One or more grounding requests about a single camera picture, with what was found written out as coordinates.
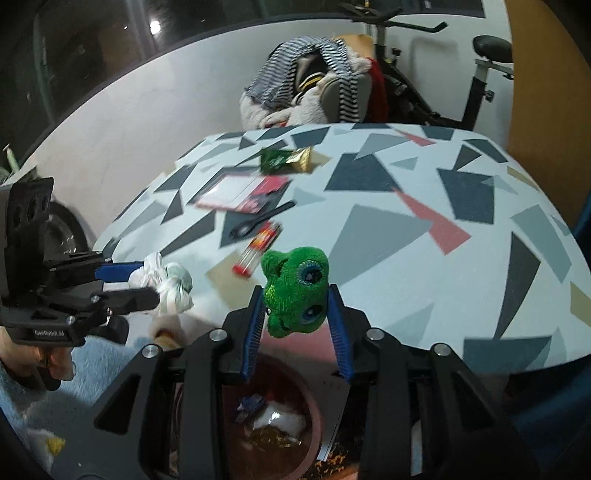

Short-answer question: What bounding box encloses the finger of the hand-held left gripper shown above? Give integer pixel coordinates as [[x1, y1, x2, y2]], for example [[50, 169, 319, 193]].
[[65, 286, 160, 333], [44, 251, 146, 291]]

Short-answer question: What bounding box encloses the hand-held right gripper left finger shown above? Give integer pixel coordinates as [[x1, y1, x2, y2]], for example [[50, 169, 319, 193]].
[[48, 285, 271, 480]]

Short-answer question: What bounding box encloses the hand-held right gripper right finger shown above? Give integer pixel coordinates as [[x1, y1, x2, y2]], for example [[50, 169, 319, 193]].
[[325, 284, 541, 480]]

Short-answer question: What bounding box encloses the white knotted plastic bag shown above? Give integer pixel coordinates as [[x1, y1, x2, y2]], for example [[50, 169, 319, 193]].
[[128, 251, 195, 317]]

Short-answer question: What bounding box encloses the brown round basin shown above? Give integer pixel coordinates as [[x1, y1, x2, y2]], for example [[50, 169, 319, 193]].
[[171, 355, 324, 480]]

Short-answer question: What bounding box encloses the blue paper box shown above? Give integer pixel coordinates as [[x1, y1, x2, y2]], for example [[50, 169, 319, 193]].
[[236, 394, 267, 423]]

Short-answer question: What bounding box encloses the green plush frog toy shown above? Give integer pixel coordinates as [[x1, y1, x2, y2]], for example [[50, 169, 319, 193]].
[[260, 247, 331, 339]]

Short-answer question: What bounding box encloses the white tissue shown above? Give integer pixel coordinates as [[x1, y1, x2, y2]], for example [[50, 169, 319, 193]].
[[252, 401, 308, 435]]

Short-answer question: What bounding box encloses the gold foil wrapper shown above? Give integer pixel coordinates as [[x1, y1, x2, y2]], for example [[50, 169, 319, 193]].
[[249, 427, 303, 450]]

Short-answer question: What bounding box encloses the person's left hand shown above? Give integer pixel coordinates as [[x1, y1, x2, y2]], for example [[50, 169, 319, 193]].
[[0, 332, 77, 384]]

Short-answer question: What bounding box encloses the cream cylindrical container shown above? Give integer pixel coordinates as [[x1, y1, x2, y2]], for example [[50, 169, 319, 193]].
[[152, 314, 218, 352]]

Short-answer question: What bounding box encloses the white cardboard sheet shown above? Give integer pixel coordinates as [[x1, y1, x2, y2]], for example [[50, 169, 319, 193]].
[[318, 374, 352, 462]]

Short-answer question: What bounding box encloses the clear tube with red cap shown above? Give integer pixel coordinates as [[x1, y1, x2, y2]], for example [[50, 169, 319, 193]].
[[233, 220, 283, 278]]

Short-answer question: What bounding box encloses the black plastic spoon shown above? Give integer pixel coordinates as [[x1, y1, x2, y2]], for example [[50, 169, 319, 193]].
[[228, 200, 297, 241]]

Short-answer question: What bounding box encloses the pink and red packet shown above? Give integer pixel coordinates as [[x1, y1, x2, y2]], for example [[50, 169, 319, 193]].
[[194, 173, 293, 215]]

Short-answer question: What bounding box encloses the green and gold wrapper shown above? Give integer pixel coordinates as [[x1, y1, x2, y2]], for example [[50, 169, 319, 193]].
[[259, 145, 315, 175]]

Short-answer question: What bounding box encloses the white fleece garment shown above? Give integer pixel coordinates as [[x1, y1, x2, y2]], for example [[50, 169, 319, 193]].
[[240, 90, 333, 130]]

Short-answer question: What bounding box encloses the wooden chair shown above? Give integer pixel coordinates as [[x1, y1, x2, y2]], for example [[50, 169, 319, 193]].
[[323, 34, 384, 125]]

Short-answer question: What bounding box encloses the red garment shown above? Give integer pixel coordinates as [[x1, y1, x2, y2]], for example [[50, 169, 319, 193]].
[[367, 58, 391, 123]]

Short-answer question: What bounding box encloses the dark sweater with yellow stripes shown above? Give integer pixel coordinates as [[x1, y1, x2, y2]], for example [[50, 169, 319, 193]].
[[291, 53, 333, 102]]

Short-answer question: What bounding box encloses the ochre wooden panel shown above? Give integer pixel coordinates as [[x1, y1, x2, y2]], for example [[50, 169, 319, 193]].
[[503, 0, 591, 227]]

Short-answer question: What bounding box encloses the black exercise bike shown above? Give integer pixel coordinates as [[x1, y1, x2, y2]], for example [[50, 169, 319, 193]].
[[339, 0, 515, 130]]

